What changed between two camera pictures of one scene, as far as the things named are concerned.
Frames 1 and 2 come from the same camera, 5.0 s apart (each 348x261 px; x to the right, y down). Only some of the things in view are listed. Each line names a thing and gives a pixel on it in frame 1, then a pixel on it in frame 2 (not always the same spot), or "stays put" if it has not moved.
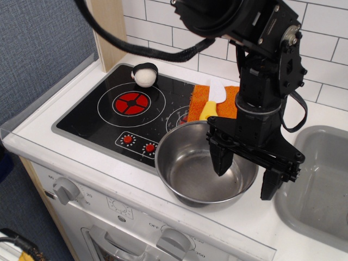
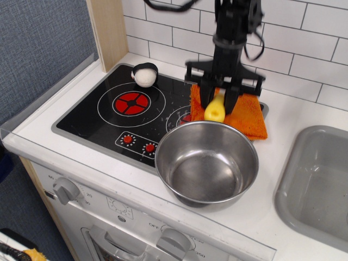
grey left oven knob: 65,190 stays put
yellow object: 24,256 to 35,255
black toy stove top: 115,115 stays put
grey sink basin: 316,203 stays put
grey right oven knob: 174,242 stays put
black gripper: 255,135 to 225,68
